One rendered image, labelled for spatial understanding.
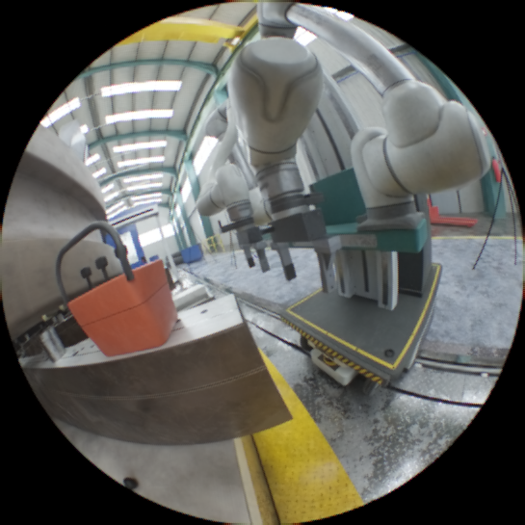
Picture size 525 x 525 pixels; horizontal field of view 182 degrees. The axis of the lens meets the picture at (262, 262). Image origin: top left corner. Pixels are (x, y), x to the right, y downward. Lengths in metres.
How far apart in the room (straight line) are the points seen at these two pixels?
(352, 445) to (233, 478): 0.46
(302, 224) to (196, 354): 0.27
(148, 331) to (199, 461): 0.44
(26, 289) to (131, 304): 0.60
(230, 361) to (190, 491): 0.46
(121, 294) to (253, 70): 0.29
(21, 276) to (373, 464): 1.35
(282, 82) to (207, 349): 0.33
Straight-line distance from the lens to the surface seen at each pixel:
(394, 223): 0.44
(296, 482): 0.82
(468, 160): 0.33
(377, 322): 0.75
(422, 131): 0.34
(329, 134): 0.84
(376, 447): 0.83
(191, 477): 0.61
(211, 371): 0.29
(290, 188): 0.30
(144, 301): 0.25
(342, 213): 0.72
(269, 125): 0.21
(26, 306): 0.77
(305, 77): 0.18
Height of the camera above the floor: 0.81
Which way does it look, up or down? 13 degrees down
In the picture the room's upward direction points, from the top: 18 degrees counter-clockwise
